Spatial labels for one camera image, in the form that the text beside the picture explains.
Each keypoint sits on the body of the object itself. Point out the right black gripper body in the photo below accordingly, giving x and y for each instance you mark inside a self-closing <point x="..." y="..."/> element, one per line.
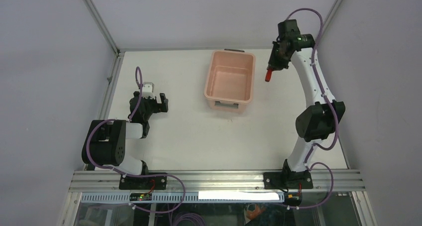
<point x="277" y="60"/>

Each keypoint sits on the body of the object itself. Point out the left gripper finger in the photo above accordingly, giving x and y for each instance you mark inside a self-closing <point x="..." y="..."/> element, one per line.
<point x="149" y="98"/>
<point x="162" y="107"/>

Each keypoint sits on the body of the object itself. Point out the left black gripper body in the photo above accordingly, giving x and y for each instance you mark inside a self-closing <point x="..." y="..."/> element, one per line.
<point x="151" y="108"/>

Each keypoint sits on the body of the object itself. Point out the red handled screwdriver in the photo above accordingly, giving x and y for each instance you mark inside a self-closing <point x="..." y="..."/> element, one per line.
<point x="268" y="75"/>

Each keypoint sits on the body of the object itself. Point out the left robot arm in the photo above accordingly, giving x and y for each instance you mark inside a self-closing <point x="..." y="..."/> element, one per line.
<point x="105" y="143"/>

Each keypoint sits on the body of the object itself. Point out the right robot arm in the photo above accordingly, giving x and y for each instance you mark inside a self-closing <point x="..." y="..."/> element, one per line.
<point x="323" y="112"/>

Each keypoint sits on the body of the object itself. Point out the pink plastic bin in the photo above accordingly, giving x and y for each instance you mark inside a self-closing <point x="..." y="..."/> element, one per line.
<point x="230" y="81"/>

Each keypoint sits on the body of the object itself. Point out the orange object below table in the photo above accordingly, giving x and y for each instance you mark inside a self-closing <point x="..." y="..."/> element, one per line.
<point x="253" y="210"/>

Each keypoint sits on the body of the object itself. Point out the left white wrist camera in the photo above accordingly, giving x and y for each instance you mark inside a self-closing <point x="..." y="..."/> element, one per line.
<point x="148" y="90"/>

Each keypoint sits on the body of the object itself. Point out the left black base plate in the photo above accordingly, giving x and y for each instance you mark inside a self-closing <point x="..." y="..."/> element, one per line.
<point x="142" y="181"/>

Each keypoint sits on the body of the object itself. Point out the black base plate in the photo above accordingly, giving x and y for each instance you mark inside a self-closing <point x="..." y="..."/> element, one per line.
<point x="287" y="181"/>
<point x="142" y="181"/>

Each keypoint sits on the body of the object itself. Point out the aluminium front rail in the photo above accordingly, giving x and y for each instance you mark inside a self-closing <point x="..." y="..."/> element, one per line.
<point x="345" y="180"/>

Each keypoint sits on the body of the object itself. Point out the white slotted cable duct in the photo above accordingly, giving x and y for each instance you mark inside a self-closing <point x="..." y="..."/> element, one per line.
<point x="192" y="197"/>

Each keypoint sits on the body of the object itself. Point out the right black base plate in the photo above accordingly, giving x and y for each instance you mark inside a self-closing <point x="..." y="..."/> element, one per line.
<point x="287" y="181"/>

